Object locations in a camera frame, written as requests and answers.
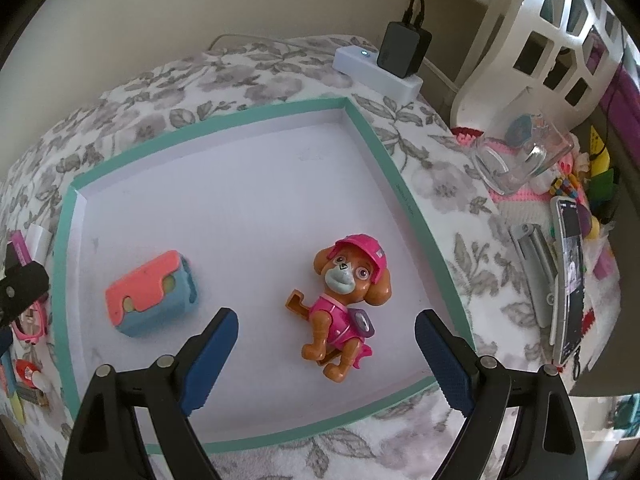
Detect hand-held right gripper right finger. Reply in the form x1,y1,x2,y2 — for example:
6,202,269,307
414,309,588,480

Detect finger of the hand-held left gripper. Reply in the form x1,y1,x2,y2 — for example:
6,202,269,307
0,259,49,332

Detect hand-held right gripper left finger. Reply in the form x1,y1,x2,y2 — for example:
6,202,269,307
61,307,240,480

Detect toy dog with pink cap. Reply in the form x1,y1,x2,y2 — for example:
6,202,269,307
286,233,393,385

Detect teal rimmed cardboard box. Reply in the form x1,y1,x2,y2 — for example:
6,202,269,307
52,96,476,456

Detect pink tube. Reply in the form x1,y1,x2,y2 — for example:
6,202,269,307
10,230,32,267

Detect white flat block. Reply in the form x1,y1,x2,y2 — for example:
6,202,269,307
25,224,51,263

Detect pink glasses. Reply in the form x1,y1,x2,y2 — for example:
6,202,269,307
12,300,51,345

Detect red and white small toy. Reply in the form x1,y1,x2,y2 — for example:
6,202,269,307
15,358,53,391

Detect coral and blue toy block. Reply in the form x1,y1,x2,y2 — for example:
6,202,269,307
105,250,199,338

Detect silver stapler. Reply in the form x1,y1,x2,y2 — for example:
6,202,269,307
509,222,560,328

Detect smartphone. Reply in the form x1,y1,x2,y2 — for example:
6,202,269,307
550,196,587,366

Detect pink and white knitted cloth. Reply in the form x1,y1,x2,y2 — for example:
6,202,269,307
452,127,573,226

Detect clear glass cup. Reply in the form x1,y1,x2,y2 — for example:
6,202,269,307
472,115,575,196

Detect floral blanket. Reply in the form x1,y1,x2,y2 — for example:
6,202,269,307
0,35,566,480

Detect white laundry basket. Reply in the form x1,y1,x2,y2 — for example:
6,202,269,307
450,0,640,133

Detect white power strip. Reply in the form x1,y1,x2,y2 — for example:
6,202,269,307
332,46,423,106

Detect black charger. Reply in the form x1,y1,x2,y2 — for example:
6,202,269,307
377,21,433,80

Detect purple cloth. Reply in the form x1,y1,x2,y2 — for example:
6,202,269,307
585,35,640,126

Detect colourful bead string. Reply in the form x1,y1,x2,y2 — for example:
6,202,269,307
547,175,581,201

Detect white power cable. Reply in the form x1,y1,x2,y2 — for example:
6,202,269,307
207,34,337,57

